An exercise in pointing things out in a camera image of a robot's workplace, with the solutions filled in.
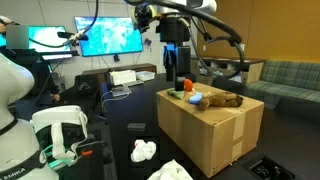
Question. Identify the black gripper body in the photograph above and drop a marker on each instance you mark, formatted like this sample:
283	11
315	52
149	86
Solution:
176	55

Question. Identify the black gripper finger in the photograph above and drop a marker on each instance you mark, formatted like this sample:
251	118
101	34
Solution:
179	83

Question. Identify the orange carrot plush green leaves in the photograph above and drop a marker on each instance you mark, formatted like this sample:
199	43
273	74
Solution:
187	87

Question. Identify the blue sponge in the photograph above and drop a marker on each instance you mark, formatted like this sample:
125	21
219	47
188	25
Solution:
195	99

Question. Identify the brown moose doll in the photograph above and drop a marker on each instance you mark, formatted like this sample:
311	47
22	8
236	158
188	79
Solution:
223	99

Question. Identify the small white cloth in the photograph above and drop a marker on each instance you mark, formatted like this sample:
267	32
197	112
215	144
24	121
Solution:
143	150

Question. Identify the large white towel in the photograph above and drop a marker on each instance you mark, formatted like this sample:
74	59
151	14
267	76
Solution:
171	171

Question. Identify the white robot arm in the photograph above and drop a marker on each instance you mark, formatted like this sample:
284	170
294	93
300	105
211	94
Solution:
21	157

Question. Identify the white box on desk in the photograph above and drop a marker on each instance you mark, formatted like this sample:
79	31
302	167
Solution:
121	77

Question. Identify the large cardboard box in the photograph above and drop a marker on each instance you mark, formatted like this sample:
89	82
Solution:
213	138

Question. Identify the wooden low cabinet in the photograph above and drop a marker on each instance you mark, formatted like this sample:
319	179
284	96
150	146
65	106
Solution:
251	69

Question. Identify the green plaid sofa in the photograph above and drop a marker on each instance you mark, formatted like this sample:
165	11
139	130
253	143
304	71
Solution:
286	78

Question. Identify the white VR headset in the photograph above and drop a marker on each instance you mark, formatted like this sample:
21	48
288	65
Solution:
54	118

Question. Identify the right wall monitor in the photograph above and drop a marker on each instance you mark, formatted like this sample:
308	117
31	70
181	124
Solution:
110	36

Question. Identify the wall monitor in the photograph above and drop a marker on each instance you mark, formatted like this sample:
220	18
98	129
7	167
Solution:
110	36
43	39

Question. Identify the black camera on stand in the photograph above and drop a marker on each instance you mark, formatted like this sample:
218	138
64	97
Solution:
67	35

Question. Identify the left wall monitor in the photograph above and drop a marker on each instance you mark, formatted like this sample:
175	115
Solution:
43	39

